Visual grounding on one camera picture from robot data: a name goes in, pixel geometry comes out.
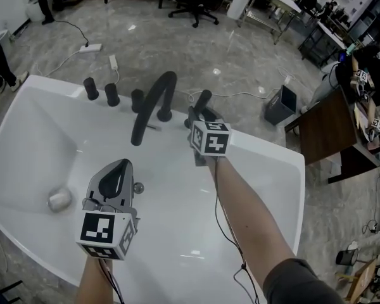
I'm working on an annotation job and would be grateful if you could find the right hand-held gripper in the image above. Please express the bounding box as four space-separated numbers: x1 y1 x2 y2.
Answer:
187 106 233 168

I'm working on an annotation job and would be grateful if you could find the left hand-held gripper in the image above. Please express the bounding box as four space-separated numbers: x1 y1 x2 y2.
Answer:
75 159 142 262

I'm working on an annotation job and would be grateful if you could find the black handheld shower head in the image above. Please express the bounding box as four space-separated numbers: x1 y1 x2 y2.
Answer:
193 89 213 113

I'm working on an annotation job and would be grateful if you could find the white bathtub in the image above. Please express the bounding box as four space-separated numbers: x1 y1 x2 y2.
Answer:
0 74 306 304

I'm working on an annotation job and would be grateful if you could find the person's left forearm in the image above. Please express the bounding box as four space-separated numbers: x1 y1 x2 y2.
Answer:
78 254 114 304

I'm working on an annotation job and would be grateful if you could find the person's right forearm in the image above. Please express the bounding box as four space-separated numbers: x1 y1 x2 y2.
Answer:
206 155 297 280

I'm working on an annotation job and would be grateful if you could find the black mesh pen holder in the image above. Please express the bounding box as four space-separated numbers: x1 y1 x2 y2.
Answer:
335 247 360 267

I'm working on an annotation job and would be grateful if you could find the black curved faucet spout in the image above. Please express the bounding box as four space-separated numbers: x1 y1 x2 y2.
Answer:
130 70 178 146

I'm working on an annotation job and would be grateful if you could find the chrome drain plug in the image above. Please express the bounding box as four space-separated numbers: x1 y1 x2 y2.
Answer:
47 186 73 213

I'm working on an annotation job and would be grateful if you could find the black cylindrical tap knob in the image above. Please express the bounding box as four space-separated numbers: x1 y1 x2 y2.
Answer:
130 89 145 113
104 83 120 108
82 77 99 101

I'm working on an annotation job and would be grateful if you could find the dark square waste bin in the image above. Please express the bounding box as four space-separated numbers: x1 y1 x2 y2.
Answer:
263 84 298 127

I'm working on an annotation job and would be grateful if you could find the black office chair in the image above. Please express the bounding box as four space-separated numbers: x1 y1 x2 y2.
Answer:
167 0 220 29

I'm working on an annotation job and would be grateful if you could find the dark wooden desk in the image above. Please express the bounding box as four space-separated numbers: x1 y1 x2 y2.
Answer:
284 85 380 185

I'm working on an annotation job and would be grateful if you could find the large white power strip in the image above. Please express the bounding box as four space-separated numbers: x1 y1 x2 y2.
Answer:
79 43 103 54

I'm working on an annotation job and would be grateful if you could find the white bucket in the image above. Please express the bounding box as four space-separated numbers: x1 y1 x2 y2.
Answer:
25 0 46 22

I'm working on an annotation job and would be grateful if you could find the person's grey sleeve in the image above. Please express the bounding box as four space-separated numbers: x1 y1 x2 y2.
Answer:
262 258 346 304

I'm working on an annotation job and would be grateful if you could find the white floor cable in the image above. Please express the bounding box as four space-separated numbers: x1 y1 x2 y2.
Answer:
187 76 293 103

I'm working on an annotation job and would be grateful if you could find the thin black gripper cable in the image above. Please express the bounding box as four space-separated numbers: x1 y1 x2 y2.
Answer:
213 156 261 304
98 259 126 304

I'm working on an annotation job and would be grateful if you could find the black floor cable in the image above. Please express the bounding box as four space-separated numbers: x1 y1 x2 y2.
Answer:
53 19 90 48

